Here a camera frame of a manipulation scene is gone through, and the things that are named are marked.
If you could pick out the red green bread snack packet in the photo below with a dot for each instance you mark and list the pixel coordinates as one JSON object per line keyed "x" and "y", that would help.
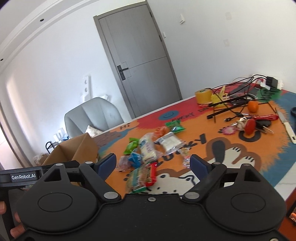
{"x": 140, "y": 179}

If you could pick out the dark green snack packet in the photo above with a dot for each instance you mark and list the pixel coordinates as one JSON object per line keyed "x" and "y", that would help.
{"x": 175, "y": 126}

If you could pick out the pink round charm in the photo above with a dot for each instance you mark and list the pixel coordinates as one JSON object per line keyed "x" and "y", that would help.
{"x": 228, "y": 130}

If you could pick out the yellow tape roll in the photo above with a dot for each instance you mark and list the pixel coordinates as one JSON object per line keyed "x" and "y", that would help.
{"x": 203, "y": 96}

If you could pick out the orange fruit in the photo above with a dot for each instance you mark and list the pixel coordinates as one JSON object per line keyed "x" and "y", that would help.
{"x": 253, "y": 106}

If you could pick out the red key fob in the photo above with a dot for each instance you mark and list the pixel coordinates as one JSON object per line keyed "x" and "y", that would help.
{"x": 250, "y": 126}

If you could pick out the yellow toy figure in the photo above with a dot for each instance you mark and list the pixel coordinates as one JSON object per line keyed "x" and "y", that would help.
{"x": 218, "y": 96}

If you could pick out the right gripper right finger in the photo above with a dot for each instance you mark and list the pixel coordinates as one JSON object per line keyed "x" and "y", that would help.
{"x": 209, "y": 175}

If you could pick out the cream dotted cushion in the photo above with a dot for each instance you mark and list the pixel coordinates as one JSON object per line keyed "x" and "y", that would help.
{"x": 93, "y": 132}

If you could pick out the colourful cartoon table mat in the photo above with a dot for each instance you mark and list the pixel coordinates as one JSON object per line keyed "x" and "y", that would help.
{"x": 272, "y": 154}

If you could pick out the blue snack packet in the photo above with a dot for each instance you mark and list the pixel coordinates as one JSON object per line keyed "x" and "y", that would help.
{"x": 135, "y": 159}

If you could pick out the cardboard box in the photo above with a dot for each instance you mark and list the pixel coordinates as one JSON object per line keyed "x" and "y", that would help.
{"x": 81, "y": 149}

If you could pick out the black power adapter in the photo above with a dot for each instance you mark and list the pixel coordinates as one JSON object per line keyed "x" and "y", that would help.
{"x": 271, "y": 82}

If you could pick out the orange snack packet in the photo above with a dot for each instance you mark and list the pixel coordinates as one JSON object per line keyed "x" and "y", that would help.
{"x": 160, "y": 131}

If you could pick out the white blue biscuit packet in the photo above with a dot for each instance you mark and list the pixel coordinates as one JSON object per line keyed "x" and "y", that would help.
{"x": 147, "y": 149}

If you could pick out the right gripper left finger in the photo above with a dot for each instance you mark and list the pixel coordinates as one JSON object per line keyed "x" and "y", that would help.
{"x": 95, "y": 175}

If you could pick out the white handled knife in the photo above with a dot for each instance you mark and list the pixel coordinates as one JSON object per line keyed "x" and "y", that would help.
{"x": 288, "y": 127}

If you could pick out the black shoe rack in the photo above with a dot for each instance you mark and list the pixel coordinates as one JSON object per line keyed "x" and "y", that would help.
{"x": 50, "y": 146}

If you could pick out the clear white wafer packet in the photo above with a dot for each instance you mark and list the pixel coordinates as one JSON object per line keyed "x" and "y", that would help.
{"x": 170, "y": 143}

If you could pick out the small clear candy packet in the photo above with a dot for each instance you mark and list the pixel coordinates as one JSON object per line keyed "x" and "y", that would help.
{"x": 185, "y": 153}

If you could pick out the person's left hand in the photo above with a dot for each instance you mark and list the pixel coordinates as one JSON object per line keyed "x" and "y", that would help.
{"x": 19, "y": 228}

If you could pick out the grey armchair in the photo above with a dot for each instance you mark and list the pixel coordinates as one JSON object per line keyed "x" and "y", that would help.
{"x": 97, "y": 113}

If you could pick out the black door handle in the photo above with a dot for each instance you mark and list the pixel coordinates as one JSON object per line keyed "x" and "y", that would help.
{"x": 121, "y": 72}

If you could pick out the grey door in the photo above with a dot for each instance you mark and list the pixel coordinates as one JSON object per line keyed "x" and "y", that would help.
{"x": 131, "y": 38}

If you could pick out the black folding stand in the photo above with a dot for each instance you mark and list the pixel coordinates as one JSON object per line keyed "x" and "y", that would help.
{"x": 230, "y": 105}

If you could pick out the pink clear snack packet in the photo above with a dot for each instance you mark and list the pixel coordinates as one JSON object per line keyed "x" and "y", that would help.
{"x": 123, "y": 164}

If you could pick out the red handled screwdriver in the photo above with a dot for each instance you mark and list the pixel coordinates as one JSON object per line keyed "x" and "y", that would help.
{"x": 268, "y": 117}

